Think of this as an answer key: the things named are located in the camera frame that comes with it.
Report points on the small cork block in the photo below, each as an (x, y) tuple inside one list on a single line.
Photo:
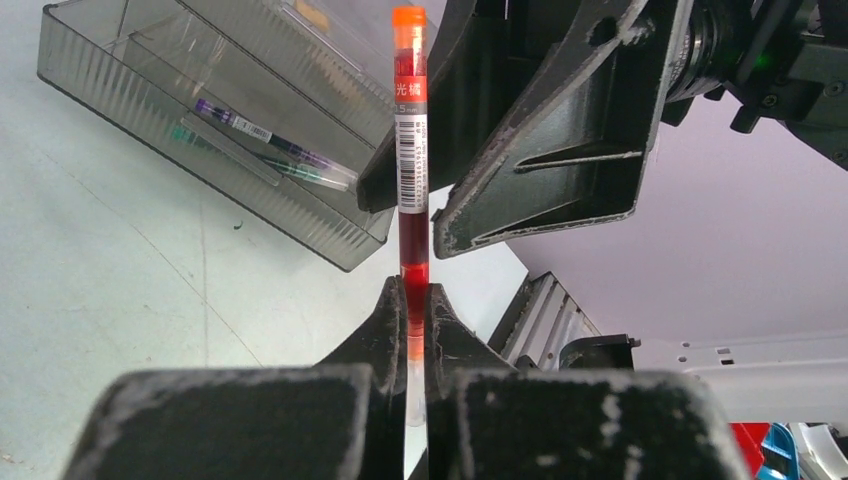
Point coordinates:
[(313, 15)]

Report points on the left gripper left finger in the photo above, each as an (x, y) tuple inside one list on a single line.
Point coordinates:
[(342, 418)]

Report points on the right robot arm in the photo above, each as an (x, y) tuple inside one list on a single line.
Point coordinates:
[(484, 54)]

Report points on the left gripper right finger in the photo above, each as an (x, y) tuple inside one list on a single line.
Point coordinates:
[(489, 420)]

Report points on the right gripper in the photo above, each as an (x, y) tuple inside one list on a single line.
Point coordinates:
[(571, 150)]

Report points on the red marker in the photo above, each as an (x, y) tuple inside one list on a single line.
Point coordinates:
[(412, 168)]

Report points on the dark green pen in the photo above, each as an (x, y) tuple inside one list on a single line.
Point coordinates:
[(309, 167)]

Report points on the clear purple pen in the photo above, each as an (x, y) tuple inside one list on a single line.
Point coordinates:
[(243, 125)]

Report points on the clear plastic drawer cabinet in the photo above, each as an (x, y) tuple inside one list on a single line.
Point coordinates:
[(279, 105)]

